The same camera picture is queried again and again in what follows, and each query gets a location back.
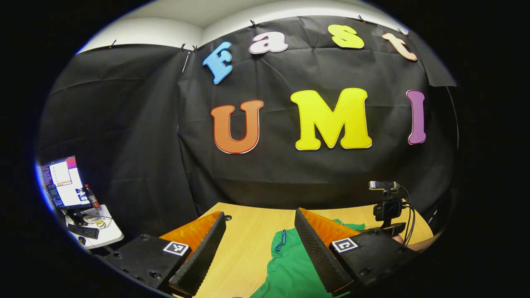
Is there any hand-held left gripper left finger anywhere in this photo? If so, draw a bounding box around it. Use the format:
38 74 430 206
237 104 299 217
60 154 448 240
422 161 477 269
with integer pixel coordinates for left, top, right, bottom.
104 210 227 296

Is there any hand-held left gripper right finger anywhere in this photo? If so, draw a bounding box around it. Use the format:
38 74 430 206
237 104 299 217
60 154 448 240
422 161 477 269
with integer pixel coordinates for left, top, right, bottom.
294 208 419 295

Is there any green T-shirt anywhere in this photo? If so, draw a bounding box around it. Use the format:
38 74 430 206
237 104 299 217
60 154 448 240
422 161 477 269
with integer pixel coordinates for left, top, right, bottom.
250 219 366 298

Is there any white side table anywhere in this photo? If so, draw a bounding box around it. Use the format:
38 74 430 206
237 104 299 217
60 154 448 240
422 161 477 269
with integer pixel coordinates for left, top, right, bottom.
64 204 125 250

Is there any black keyboard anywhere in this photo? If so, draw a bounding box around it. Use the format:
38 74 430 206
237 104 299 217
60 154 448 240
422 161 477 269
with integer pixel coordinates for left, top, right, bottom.
67 223 100 240

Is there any red capped dark bottle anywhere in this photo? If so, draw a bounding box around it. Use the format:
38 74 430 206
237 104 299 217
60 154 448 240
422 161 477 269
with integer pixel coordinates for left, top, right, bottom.
84 184 100 209

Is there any black backdrop cloth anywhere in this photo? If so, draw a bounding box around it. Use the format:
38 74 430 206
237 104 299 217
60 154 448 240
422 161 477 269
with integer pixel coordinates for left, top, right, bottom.
35 16 458 240

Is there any computer monitor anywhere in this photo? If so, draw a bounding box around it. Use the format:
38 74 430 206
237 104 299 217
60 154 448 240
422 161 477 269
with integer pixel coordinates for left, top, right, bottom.
40 156 92 209

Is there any black webcam cable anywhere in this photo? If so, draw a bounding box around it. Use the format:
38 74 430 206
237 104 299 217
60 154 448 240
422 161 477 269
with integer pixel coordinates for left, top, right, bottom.
399 185 417 247

